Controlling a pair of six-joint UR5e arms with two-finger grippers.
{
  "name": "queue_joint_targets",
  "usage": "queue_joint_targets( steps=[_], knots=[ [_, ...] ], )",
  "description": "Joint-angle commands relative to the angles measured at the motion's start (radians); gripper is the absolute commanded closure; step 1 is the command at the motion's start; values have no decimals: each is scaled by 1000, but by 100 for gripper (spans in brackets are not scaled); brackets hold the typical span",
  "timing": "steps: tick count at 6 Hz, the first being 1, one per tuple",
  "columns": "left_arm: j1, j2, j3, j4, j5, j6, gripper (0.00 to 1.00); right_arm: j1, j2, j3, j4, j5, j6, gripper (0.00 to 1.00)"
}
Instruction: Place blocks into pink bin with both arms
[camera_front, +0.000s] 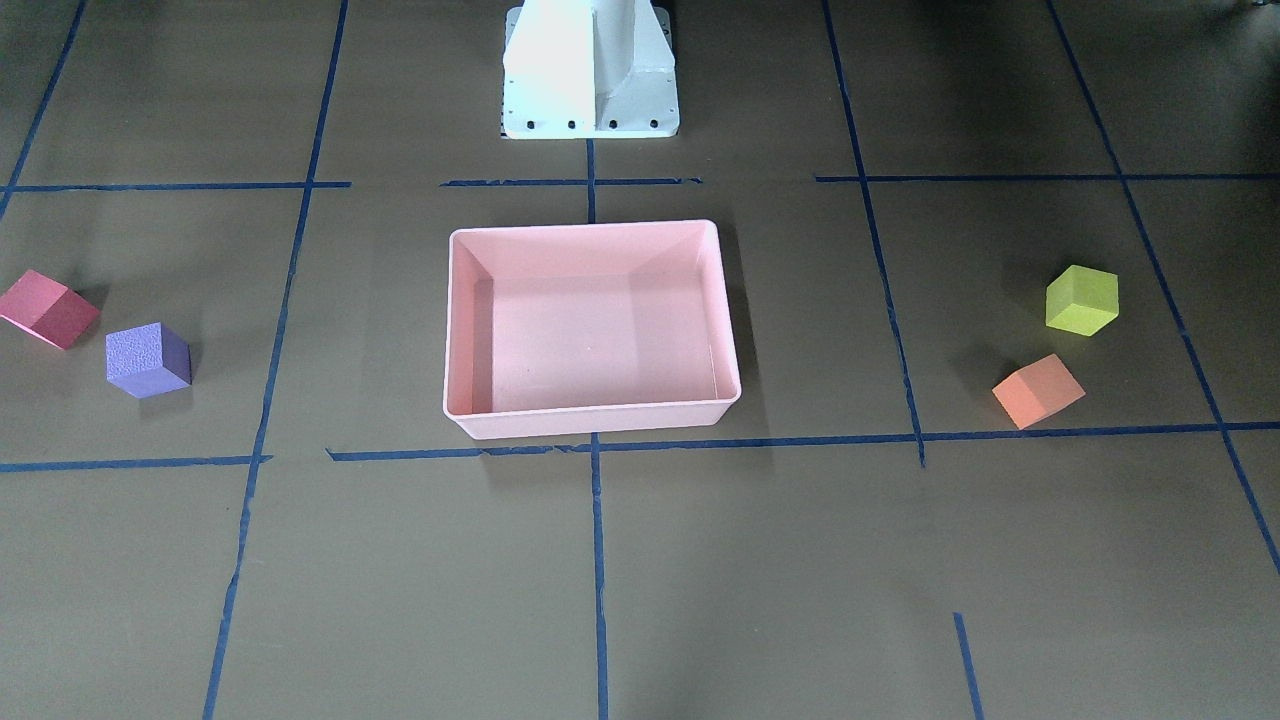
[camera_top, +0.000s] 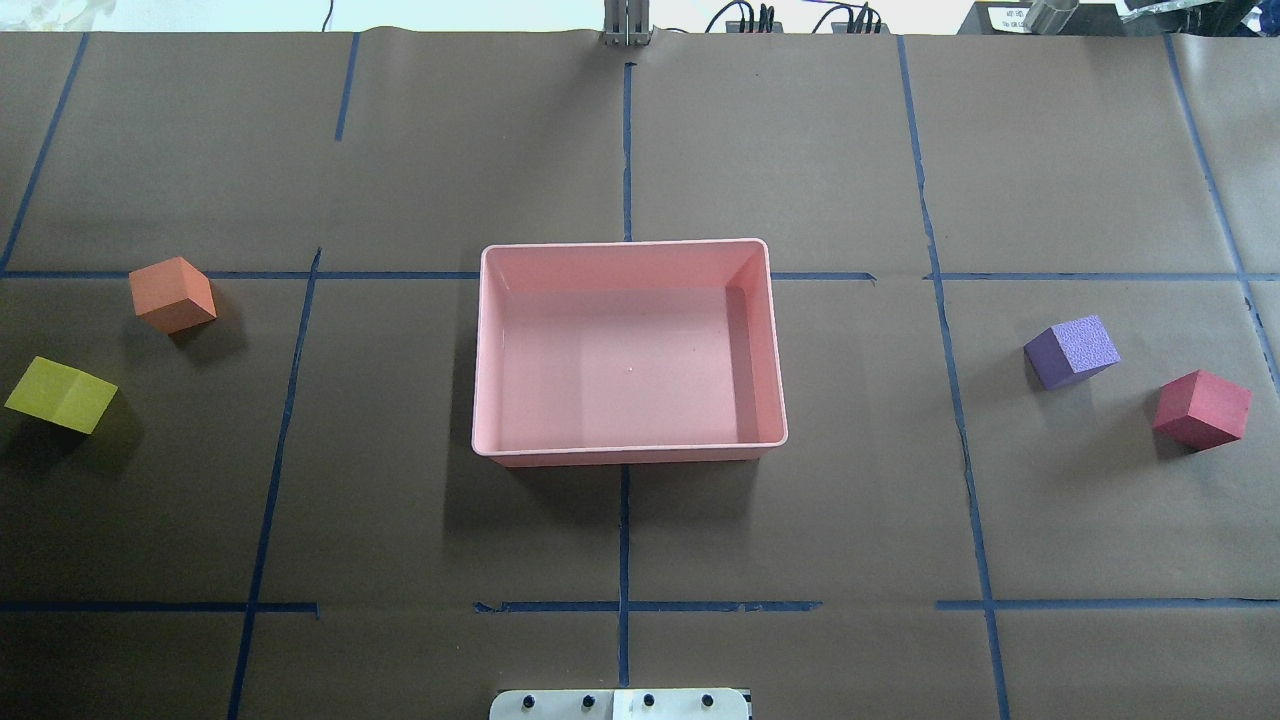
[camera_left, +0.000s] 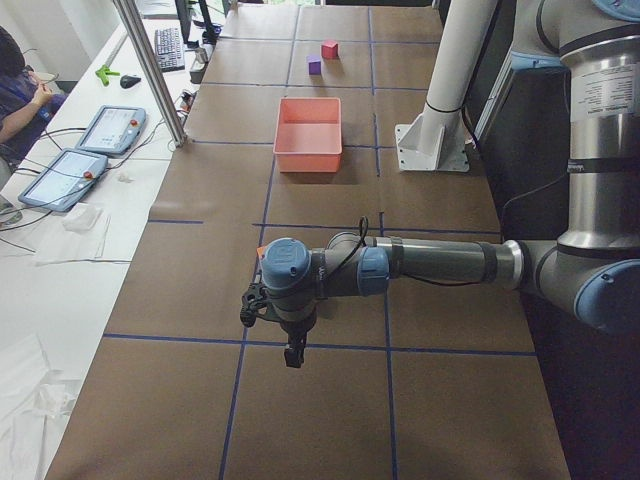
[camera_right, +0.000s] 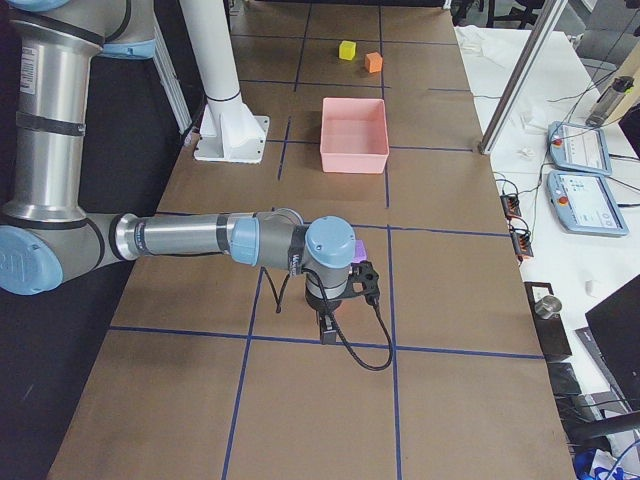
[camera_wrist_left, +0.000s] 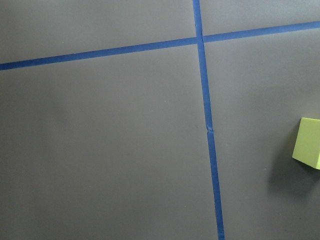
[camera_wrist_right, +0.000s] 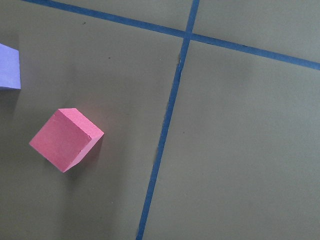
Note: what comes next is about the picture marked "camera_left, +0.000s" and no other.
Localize white crumpled paper sheets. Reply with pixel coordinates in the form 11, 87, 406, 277
33, 202, 142, 266

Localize green plastic tool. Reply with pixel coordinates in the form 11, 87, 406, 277
95, 64, 120, 86

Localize pink plastic bin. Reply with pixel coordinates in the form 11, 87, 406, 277
273, 97, 343, 173

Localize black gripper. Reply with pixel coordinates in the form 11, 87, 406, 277
240, 282, 317, 368

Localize purple foam block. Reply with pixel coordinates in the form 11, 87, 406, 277
306, 55, 322, 76

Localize upper teach pendant tablet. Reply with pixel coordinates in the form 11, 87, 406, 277
76, 105, 147, 156

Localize aluminium frame post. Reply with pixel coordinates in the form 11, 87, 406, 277
113, 0, 187, 147

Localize lower teach pendant tablet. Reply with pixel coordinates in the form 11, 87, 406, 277
18, 148, 108, 212

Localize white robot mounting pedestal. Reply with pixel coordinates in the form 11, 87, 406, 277
395, 0, 497, 173

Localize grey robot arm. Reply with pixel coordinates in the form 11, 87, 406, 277
240, 1, 639, 368

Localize seated person in purple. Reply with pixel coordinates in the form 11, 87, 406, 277
1, 28, 66, 171

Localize red foam block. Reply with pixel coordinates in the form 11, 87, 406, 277
321, 40, 339, 60

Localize black computer monitor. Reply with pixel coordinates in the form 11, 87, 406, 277
174, 0, 231, 45

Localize teach pendant tablet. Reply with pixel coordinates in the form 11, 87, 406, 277
76, 105, 147, 156
18, 148, 108, 212

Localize black computer keyboard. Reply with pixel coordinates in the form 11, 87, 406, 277
154, 27, 185, 72

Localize black computer mouse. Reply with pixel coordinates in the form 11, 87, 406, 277
119, 75, 141, 90

